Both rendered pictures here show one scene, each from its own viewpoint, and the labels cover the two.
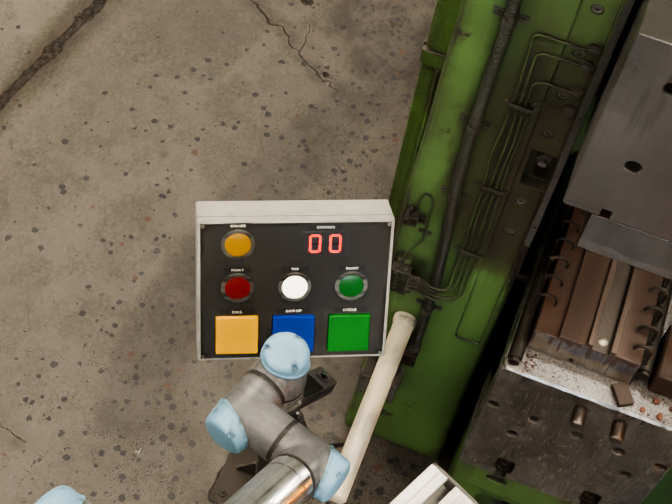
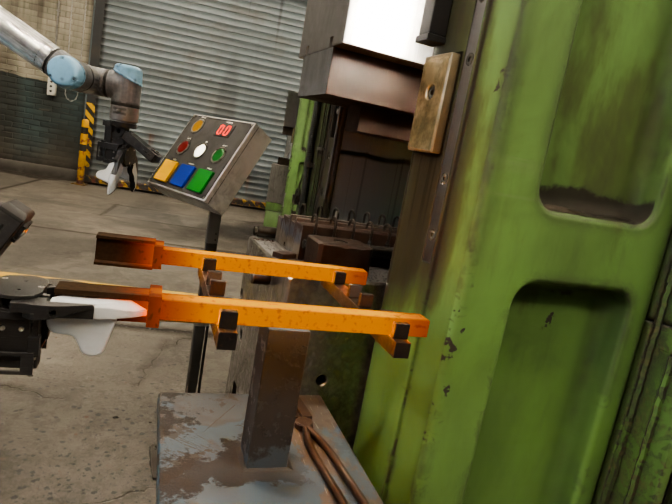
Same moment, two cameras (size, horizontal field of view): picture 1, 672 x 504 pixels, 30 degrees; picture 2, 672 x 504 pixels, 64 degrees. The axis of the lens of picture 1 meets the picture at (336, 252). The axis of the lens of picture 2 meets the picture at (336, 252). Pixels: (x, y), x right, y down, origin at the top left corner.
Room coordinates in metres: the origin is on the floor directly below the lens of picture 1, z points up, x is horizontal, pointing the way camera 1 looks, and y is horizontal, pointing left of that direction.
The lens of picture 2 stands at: (0.59, -1.58, 1.15)
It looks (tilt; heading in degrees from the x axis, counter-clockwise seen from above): 10 degrees down; 56
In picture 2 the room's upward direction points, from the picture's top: 10 degrees clockwise
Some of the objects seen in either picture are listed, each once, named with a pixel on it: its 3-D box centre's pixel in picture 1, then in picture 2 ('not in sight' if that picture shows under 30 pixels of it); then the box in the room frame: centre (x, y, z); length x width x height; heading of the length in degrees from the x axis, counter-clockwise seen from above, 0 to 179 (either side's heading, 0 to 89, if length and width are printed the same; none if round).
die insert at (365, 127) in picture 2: not in sight; (409, 129); (1.42, -0.56, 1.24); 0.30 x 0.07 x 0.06; 169
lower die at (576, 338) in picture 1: (609, 266); (368, 241); (1.39, -0.53, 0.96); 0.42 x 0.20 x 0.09; 169
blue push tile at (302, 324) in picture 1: (292, 332); (183, 176); (1.09, 0.05, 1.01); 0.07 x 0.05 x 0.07; 104
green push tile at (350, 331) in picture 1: (348, 331); (201, 181); (1.11, -0.05, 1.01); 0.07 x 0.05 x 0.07; 104
